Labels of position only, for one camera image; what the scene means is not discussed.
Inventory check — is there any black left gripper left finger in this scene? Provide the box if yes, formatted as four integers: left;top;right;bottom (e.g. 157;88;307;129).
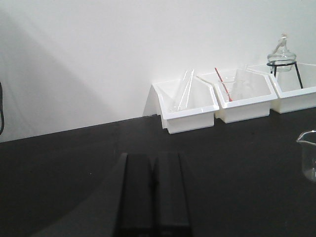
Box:
118;154;154;237

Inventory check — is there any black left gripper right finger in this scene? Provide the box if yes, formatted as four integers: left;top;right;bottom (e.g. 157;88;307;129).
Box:
153;152;192;237

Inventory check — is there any clear glass beaker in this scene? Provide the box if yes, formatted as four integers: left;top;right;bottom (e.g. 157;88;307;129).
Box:
296;130;316;183

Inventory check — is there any small glass beaker in bin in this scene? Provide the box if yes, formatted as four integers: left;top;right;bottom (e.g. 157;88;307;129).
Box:
218;77;236;102

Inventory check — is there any glass tube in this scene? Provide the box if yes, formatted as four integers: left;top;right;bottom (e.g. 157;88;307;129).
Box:
170;70;195;112

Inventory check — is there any white bin with glass tubes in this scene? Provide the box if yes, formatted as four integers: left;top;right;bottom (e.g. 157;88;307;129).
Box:
143;78;219;134

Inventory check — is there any red stirring rod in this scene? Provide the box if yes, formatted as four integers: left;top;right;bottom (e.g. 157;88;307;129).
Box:
214;67;233;102

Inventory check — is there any white bin with beakers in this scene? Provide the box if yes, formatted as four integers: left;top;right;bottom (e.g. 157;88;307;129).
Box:
197;69;277;123

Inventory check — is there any white bin with tripod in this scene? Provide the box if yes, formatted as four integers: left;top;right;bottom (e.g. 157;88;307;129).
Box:
247;63;316;114

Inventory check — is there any glass alcohol lamp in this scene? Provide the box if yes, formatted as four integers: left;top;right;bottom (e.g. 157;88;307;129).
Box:
267;33;297;73

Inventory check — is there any black wire tripod stand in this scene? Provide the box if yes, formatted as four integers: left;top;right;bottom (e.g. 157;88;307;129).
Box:
266;60;304;89

